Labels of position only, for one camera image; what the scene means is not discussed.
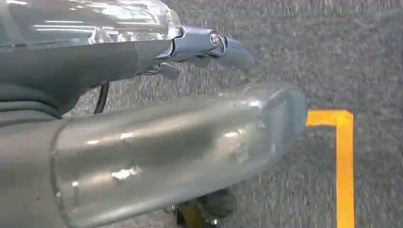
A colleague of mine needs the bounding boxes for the black cable at left wrist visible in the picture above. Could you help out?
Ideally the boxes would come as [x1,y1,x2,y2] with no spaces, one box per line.
[93,81,110,115]

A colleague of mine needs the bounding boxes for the yellow floor tape corner piece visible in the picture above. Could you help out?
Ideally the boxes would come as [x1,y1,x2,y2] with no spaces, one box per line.
[306,109,356,228]

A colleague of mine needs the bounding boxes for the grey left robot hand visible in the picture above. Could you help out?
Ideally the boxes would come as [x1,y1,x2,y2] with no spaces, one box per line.
[0,0,308,228]

